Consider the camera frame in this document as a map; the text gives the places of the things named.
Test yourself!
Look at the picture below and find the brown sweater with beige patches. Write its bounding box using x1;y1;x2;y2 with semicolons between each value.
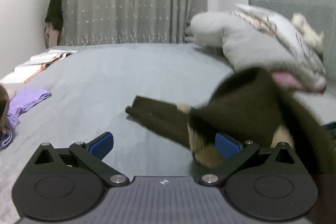
126;68;335;223

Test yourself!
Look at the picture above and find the purple garment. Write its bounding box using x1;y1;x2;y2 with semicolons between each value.
1;89;52;150

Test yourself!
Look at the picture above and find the grey bed sheet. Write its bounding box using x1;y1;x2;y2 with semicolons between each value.
1;44;335;223

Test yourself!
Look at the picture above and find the brown fluffy garment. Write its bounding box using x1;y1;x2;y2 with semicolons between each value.
0;85;16;133

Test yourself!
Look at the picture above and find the pink pillow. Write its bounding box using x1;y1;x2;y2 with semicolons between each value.
272;72;304;90

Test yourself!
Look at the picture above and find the open book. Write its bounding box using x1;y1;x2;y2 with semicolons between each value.
14;50;77;83

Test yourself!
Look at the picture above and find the printed grey pillow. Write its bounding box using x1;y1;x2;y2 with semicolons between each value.
235;3;326;76

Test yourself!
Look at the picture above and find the grey folded duvet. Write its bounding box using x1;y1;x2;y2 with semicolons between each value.
185;11;327;93

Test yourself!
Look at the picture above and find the pink hanging garment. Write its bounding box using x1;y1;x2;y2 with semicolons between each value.
45;23;60;48

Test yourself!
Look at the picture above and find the white plush toy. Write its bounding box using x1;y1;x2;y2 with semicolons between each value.
291;13;324;56

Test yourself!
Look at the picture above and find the dark hanging garment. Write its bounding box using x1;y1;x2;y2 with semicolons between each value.
45;0;63;31

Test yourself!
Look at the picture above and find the grey headboard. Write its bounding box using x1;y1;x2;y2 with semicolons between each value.
248;0;335;81

